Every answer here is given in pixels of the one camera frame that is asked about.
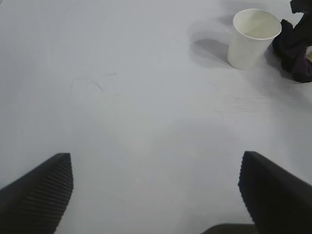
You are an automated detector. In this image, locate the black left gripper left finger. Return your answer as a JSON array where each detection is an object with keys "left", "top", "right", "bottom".
[{"left": 0, "top": 153, "right": 74, "bottom": 234}]

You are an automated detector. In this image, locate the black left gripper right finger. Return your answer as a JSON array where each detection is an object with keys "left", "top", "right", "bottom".
[{"left": 237, "top": 151, "right": 312, "bottom": 234}]

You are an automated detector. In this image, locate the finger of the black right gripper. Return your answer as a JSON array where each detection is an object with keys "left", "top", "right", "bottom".
[{"left": 289, "top": 0, "right": 312, "bottom": 37}]

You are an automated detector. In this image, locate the purple cloth with black trim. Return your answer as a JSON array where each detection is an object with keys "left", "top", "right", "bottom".
[{"left": 272, "top": 18, "right": 312, "bottom": 83}]

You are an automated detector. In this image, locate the white paper cup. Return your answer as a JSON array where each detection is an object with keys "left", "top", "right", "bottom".
[{"left": 227, "top": 9, "right": 283, "bottom": 71}]

